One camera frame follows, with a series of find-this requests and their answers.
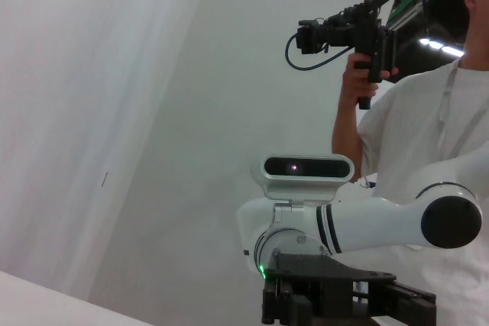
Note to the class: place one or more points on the person in white t-shirt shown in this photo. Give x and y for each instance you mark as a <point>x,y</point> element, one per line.
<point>412,131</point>

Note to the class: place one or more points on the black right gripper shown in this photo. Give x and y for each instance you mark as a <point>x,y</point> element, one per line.
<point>328,295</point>

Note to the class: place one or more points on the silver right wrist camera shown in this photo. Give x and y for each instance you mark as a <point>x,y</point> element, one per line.
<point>305,167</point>

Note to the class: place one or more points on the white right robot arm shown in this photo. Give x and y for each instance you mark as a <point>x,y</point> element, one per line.
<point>374,223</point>

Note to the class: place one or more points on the person's bare forearm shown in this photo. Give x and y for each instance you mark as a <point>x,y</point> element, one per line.
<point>345,131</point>

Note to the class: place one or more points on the white fabric curtain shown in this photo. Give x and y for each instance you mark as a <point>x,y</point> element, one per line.
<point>76,74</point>

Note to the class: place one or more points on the dark ceiling lighting truss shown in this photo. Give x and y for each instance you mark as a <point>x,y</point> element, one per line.
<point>431,5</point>

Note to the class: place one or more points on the person's bare hand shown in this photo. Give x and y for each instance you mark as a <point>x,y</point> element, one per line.
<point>357,74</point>

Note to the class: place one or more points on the black video camera rig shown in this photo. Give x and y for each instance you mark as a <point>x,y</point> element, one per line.
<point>363,32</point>

